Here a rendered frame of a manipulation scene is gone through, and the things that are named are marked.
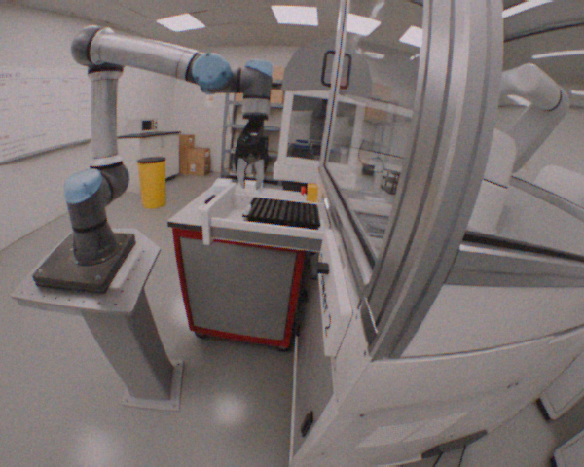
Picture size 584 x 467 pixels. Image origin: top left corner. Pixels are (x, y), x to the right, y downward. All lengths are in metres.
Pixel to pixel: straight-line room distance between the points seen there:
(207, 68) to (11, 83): 3.25
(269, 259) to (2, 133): 3.29
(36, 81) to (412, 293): 3.81
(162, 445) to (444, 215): 1.24
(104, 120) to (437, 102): 0.78
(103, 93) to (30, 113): 2.90
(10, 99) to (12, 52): 0.57
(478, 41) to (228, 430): 1.29
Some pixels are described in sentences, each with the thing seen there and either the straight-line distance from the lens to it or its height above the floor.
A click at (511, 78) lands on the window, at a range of 0.25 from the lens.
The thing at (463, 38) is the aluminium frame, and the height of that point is 1.25.
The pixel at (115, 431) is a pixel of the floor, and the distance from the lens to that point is 1.34.
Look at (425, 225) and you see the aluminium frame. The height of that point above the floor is 1.10.
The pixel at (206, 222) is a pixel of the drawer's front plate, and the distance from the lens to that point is 0.65.
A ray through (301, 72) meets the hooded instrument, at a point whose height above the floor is 1.49.
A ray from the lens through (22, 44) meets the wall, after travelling 3.80.
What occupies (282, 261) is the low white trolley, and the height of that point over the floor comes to 0.64.
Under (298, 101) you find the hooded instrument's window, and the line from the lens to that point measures 1.53.
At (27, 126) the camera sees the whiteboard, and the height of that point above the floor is 1.30.
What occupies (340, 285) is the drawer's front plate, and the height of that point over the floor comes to 0.93.
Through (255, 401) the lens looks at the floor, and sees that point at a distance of 1.26.
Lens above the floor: 1.16
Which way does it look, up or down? 26 degrees down
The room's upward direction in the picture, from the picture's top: 7 degrees clockwise
